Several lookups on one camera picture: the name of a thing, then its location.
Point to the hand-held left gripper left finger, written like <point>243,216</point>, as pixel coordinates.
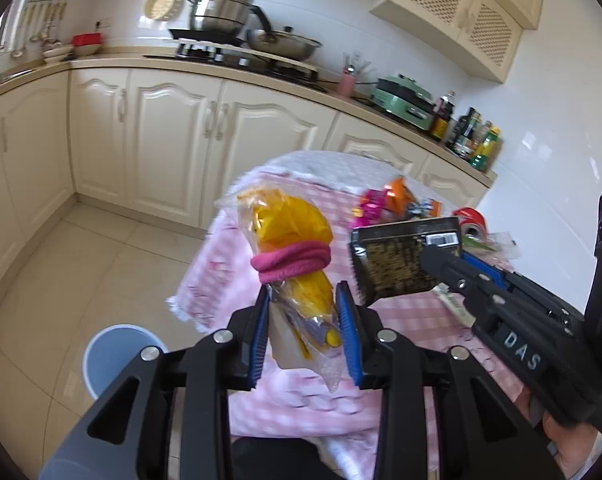
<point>262,340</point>

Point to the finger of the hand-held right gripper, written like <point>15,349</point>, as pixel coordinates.
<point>486,266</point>
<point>451,272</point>

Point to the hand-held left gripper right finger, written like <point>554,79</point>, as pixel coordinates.
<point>348,332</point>

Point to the black and gold packet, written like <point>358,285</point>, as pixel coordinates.
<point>391,260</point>

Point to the pink hair band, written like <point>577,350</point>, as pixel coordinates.
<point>291,262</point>

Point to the clear bag with yellow contents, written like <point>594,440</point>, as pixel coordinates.
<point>291,220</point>

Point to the pale blue waste bin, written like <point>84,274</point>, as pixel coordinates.
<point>111,355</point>

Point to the person's right hand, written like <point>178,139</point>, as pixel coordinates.
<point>573,447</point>

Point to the clear plastic wrapper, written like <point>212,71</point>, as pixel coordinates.
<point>502,245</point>

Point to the white paper packet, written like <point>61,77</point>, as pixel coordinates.
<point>453,304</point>

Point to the red round can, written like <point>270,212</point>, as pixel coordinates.
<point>470,219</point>

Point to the pink checked tablecloth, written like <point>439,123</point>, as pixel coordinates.
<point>416,317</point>

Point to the silver and blue wrapper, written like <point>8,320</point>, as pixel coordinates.
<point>423,208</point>

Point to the pink candy wrapper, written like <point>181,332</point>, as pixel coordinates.
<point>371,207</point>

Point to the dark green oil bottle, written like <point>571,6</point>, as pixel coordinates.
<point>466,135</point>

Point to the dark sauce bottle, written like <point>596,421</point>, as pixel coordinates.
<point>443,120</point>

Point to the green electric cooker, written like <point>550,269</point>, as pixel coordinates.
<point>403,102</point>

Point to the pink utensil holder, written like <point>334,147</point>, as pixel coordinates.
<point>346,85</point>

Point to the cream kitchen base cabinets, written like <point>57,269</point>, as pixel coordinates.
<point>181,135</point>

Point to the black gas stove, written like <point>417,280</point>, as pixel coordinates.
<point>261,62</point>

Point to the stainless wok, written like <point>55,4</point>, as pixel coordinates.
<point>283,45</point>

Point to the stainless steamer pot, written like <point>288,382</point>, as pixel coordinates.
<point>221,7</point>

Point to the red bowl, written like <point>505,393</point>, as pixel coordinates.
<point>87,42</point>

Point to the white bowls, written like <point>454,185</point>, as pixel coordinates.
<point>58,54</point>

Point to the cream lattice wall cabinet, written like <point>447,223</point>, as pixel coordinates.
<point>461,10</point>

